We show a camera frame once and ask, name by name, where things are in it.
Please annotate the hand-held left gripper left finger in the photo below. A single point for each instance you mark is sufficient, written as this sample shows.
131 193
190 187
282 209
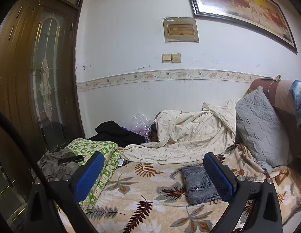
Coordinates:
91 174

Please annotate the brown wardrobe with glass door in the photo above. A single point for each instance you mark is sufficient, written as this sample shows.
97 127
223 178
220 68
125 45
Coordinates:
31 89

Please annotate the beige wall switch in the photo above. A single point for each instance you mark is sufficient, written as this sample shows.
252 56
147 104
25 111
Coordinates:
176 57
166 58

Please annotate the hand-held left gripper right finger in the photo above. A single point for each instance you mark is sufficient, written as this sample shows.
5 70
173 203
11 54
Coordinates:
219 174

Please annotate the grey denim pants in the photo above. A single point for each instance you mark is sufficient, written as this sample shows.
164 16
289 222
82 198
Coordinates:
196 187

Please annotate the large framed painting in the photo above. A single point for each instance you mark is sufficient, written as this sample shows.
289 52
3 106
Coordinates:
240 2

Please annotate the cream patterned duvet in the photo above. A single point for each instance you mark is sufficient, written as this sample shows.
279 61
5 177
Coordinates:
189 136

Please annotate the clear plastic bag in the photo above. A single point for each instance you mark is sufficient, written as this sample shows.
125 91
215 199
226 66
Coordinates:
142 125

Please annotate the grey crumpled clothing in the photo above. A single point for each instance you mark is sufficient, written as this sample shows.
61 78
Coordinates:
55 170

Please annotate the beige cloth strip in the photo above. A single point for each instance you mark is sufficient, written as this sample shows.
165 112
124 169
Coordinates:
274 77

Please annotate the green patterned quilt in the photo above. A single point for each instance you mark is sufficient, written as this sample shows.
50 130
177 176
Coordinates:
102 148

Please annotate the small framed picture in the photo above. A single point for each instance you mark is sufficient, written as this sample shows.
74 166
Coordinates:
181 30

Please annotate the grey quilted pillow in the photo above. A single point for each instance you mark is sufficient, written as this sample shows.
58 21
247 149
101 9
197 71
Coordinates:
257 126

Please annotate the light blue denim cloth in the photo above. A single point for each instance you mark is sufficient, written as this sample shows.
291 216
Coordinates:
300 102

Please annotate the leaf print blanket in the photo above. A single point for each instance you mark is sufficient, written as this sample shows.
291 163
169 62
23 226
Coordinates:
145 194

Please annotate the black clothing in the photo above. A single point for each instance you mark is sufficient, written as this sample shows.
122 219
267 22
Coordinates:
114 132

